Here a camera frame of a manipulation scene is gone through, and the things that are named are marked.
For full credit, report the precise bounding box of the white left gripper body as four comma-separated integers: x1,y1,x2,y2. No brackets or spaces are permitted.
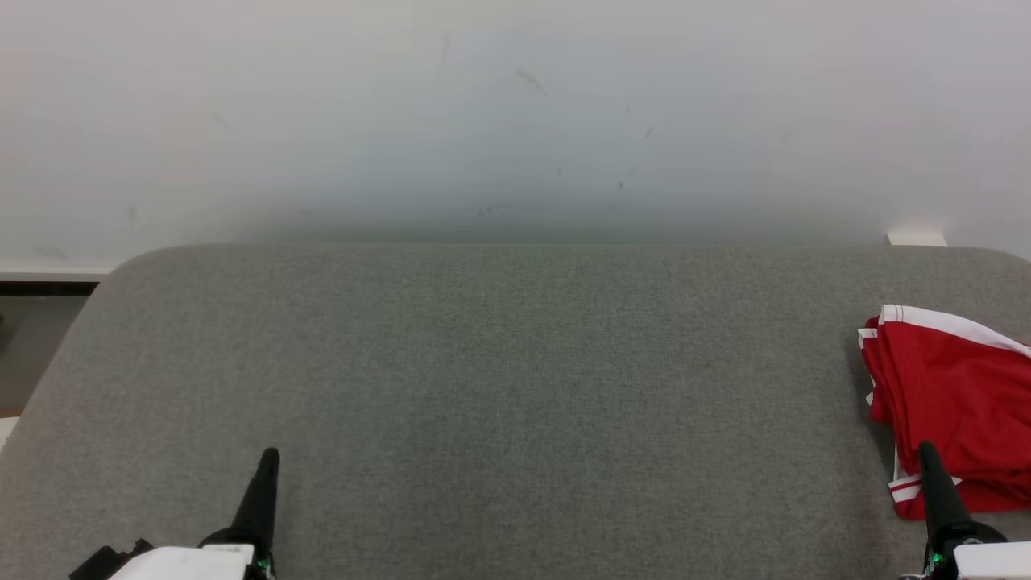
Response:
109,527,277,580

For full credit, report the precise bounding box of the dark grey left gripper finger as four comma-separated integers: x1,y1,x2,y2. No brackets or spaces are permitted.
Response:
233,447,282,530

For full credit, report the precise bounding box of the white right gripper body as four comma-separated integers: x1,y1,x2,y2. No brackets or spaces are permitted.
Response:
898,521,1031,580

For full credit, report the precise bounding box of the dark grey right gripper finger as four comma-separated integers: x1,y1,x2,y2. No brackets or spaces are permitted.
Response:
917,440,972,529

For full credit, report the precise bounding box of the red polo shirt white collar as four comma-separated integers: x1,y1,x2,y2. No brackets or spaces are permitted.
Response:
856,304,1031,521

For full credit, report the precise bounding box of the white wall baseboard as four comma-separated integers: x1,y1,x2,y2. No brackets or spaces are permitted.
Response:
0,262,118,296

